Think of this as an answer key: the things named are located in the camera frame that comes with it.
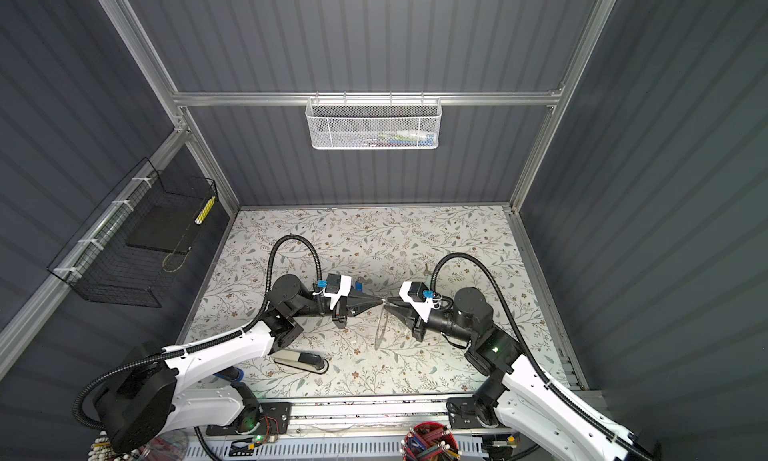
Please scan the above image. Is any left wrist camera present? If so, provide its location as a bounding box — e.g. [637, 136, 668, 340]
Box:
[316, 274, 353, 311]

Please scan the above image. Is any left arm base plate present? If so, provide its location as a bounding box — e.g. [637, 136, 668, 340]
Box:
[205, 402, 292, 439]

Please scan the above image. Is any black foam pad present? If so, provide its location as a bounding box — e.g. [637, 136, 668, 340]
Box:
[126, 205, 202, 254]

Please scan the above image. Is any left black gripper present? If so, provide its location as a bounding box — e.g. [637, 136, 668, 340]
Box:
[289, 285, 381, 330]

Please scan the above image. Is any white wire mesh basket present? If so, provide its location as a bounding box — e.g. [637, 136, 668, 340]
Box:
[305, 98, 443, 150]

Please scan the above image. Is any grey black stapler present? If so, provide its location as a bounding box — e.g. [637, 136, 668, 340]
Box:
[271, 349, 329, 375]

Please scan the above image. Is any red pencil cup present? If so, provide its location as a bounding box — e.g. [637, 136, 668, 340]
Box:
[400, 421, 462, 461]

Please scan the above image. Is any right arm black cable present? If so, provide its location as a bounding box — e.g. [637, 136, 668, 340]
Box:
[430, 252, 661, 461]

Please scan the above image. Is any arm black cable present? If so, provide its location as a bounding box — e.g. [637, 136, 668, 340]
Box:
[71, 234, 325, 432]
[430, 252, 661, 461]

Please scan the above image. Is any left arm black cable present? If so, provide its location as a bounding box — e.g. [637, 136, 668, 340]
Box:
[71, 234, 325, 432]

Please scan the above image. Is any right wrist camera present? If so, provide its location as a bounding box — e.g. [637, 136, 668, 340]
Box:
[398, 281, 439, 323]

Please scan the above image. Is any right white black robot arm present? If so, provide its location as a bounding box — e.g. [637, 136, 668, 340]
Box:
[384, 282, 651, 460]

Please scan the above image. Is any clear pencil jar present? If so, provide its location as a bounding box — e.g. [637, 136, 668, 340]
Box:
[87, 431, 143, 461]

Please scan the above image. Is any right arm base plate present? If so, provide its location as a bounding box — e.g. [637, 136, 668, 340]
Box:
[446, 396, 510, 431]

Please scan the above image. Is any yellow marker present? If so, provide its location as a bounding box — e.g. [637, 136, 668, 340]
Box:
[194, 195, 216, 225]

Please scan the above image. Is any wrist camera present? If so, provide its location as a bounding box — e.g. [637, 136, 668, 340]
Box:
[398, 281, 439, 323]
[316, 274, 353, 311]

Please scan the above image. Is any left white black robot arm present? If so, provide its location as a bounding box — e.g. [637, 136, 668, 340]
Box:
[93, 274, 383, 454]

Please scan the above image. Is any black wire basket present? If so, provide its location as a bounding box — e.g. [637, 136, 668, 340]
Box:
[48, 162, 218, 308]

